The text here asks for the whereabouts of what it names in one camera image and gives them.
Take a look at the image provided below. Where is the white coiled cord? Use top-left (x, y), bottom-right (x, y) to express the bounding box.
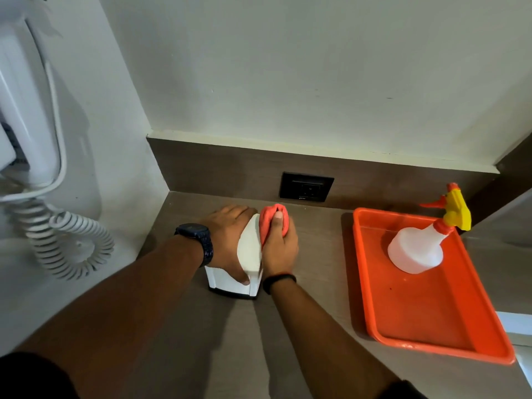
top-left (0, 60), bottom-right (115, 281)

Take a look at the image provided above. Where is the person's right forearm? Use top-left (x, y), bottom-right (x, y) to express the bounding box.
top-left (269, 280), bottom-right (400, 399)

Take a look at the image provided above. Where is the person's left forearm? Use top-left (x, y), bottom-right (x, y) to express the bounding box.
top-left (16, 234), bottom-right (205, 399)

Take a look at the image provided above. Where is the black wristwatch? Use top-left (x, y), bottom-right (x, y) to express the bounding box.
top-left (174, 223), bottom-right (214, 267)

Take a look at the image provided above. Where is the white wall-mounted hair dryer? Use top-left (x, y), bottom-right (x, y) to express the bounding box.
top-left (0, 0), bottom-right (68, 193)

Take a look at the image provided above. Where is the orange cleaning cloth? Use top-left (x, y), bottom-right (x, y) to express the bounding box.
top-left (259, 204), bottom-right (291, 248)

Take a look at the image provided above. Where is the black wall power outlet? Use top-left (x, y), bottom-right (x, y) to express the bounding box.
top-left (279, 172), bottom-right (335, 203)

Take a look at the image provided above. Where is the black shirt sleeve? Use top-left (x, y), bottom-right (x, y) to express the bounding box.
top-left (0, 352), bottom-right (80, 399)
top-left (376, 380), bottom-right (429, 399)

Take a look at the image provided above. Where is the person's left hand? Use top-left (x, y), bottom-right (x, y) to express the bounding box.
top-left (199, 204), bottom-right (259, 286)

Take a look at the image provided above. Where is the white spray bottle yellow nozzle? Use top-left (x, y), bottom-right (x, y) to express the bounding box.
top-left (387, 183), bottom-right (472, 275)

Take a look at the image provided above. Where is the black left shirt sleeve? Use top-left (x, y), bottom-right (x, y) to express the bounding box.
top-left (0, 352), bottom-right (80, 399)

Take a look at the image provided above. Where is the person's right hand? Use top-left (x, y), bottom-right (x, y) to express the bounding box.
top-left (261, 211), bottom-right (299, 282)

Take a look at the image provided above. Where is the black wristband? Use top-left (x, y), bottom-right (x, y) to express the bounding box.
top-left (262, 273), bottom-right (297, 295)

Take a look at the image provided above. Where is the orange plastic tray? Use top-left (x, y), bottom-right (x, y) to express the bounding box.
top-left (352, 208), bottom-right (516, 365)

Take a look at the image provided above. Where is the white napkin holder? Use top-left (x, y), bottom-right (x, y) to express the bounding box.
top-left (204, 214), bottom-right (264, 300)

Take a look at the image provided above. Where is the black right shirt sleeve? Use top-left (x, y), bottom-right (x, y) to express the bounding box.
top-left (376, 380), bottom-right (429, 399)

